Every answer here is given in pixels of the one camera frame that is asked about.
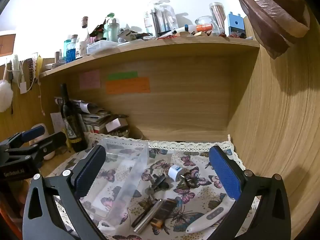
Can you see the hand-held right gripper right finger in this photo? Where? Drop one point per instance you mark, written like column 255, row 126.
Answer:
column 225, row 173

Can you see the glass jar of sticks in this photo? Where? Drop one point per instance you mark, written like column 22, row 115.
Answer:
column 217, row 17

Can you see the silver metal tube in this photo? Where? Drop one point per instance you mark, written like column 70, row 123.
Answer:
column 147, row 216

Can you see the clear lidded plastic box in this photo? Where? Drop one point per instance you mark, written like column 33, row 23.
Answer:
column 102, row 46

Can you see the white handheld device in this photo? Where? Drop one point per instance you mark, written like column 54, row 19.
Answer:
column 212, row 216

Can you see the green sticky note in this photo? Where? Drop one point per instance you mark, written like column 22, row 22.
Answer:
column 122, row 75

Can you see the pile of glass pebbles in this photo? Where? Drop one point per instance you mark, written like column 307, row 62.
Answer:
column 120, row 133

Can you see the small black clip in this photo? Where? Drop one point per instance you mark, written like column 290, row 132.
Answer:
column 157, row 181

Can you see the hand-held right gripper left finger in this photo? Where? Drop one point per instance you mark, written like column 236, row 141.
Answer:
column 87, row 171

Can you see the white paper note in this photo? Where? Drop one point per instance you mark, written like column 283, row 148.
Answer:
column 57, row 122

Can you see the wooden shelf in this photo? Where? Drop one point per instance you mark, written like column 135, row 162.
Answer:
column 175, row 46

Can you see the white marker pen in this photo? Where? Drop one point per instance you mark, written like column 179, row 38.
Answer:
column 181, row 29

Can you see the bunch of keys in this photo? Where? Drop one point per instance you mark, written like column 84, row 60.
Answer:
column 187, row 178

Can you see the white fluffy puff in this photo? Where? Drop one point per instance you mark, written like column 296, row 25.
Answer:
column 5, row 96

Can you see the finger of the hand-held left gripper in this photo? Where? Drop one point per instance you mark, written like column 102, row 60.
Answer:
column 51, row 140
column 32, row 133

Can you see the orange sticky note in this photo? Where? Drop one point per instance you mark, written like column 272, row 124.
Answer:
column 127, row 85

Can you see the corked glass bottle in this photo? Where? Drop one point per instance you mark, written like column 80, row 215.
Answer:
column 85, row 27

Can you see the white cube charger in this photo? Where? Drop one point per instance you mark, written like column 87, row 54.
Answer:
column 173, row 173

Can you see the tall clear brush holder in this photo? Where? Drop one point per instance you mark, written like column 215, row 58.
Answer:
column 160, row 17

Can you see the stack of books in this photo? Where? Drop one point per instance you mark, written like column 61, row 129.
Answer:
column 95, row 120

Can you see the clear plastic container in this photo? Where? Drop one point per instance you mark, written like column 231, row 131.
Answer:
column 125, row 160

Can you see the butterfly print lace cloth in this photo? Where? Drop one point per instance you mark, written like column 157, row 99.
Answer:
column 200, row 160

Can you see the blue liquid bottle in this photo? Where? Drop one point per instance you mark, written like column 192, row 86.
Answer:
column 70, row 51

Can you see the brown curtain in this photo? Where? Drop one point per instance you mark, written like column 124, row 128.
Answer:
column 270, row 10

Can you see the blue and white box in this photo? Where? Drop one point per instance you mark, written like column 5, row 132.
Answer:
column 233, row 23

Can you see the small glass bowl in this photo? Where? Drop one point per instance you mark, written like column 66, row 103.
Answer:
column 205, row 25

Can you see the green pump bottle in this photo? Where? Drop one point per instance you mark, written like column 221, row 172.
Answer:
column 111, row 28

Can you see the dark wine bottle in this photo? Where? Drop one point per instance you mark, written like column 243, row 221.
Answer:
column 71, row 125

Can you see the small white box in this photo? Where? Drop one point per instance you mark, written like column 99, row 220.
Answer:
column 113, row 125

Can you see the tortoiseshell hair clip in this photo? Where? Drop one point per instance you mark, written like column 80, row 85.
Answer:
column 165, row 210

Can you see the pink sticky note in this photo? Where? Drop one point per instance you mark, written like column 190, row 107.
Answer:
column 90, row 79

